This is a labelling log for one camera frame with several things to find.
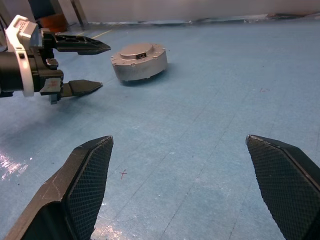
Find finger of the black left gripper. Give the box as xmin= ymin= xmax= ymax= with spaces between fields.
xmin=61 ymin=79 xmax=104 ymax=99
xmin=55 ymin=34 xmax=112 ymax=56

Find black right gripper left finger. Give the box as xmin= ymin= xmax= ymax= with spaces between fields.
xmin=4 ymin=135 xmax=115 ymax=240

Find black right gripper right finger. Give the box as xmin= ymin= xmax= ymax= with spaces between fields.
xmin=245 ymin=134 xmax=320 ymax=240

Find silver motor lid circuit board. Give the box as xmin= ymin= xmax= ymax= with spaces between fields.
xmin=110 ymin=42 xmax=168 ymax=70

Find silver motor housing copper windings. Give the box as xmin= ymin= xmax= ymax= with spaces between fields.
xmin=112 ymin=53 xmax=169 ymax=87

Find yellow tape square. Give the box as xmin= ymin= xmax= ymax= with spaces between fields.
xmin=74 ymin=29 xmax=114 ymax=39

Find orange container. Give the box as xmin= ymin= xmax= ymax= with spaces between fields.
xmin=39 ymin=13 xmax=68 ymax=34

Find metal frame leg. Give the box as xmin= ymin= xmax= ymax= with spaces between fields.
xmin=70 ymin=0 xmax=89 ymax=31

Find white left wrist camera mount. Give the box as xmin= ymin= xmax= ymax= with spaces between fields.
xmin=5 ymin=14 xmax=41 ymax=98

